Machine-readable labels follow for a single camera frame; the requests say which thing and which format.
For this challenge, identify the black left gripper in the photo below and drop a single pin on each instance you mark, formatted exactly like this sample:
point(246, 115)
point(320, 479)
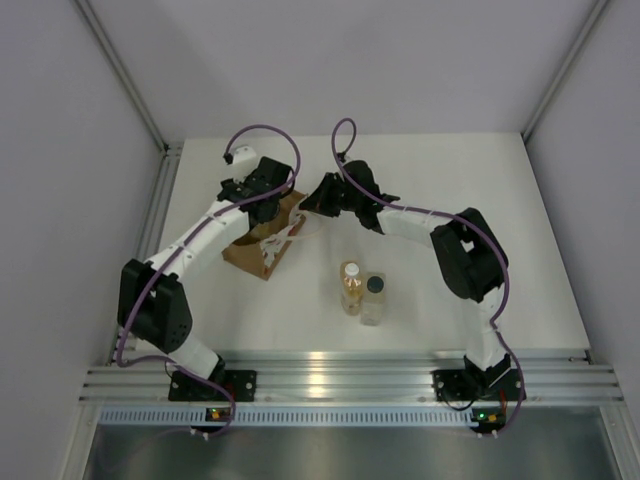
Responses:
point(243, 182)

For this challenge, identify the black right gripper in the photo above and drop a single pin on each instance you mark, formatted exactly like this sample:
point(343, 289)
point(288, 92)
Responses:
point(319, 201)

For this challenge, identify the jute watermelon canvas bag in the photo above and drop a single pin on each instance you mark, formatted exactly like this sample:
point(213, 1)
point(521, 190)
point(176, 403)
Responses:
point(260, 251)

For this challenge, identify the white cap bottle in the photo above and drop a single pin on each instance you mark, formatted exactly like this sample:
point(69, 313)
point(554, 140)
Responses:
point(352, 289)

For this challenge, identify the clear bottle dark cap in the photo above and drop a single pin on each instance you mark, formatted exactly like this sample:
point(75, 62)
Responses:
point(374, 299)

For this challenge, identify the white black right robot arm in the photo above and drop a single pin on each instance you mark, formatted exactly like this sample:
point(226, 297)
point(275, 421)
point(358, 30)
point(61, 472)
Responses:
point(471, 261)

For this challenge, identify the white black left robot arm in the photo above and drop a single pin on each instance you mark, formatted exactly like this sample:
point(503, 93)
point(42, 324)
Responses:
point(153, 304)

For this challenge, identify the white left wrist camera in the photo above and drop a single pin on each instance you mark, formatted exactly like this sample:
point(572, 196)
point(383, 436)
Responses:
point(241, 161)

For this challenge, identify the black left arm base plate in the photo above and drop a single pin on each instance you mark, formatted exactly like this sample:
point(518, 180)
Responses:
point(240, 384)

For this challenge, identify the left aluminium corner post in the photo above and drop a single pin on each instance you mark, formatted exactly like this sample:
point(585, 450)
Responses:
point(91, 19)

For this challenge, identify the aluminium corner post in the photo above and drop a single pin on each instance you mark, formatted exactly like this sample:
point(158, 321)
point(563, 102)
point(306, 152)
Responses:
point(91, 19)
point(569, 59)

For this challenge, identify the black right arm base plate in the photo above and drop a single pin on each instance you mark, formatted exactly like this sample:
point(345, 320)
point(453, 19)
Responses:
point(458, 386)

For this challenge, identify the grey slotted cable duct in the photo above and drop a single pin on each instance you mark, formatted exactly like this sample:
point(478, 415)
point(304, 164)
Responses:
point(277, 416)

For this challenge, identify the aluminium front rail frame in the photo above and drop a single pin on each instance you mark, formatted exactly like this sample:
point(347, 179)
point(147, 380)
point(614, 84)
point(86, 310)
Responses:
point(556, 378)

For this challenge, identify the right aluminium corner post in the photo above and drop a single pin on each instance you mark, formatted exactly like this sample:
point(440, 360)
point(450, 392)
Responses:
point(569, 59)

